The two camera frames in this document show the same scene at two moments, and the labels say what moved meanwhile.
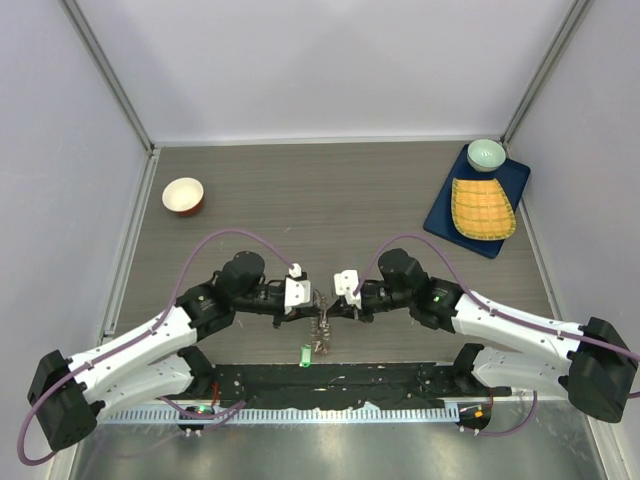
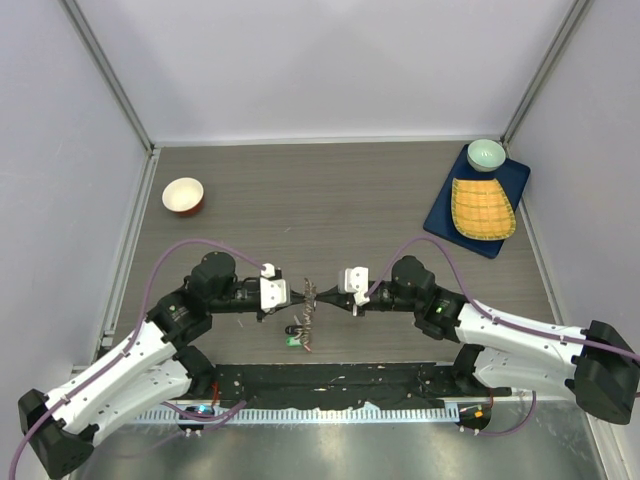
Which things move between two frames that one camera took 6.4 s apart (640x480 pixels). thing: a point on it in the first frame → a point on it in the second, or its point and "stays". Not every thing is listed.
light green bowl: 485,155 stays
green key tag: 305,357 → 291,341
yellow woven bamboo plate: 481,209 stays
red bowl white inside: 183,196 stays
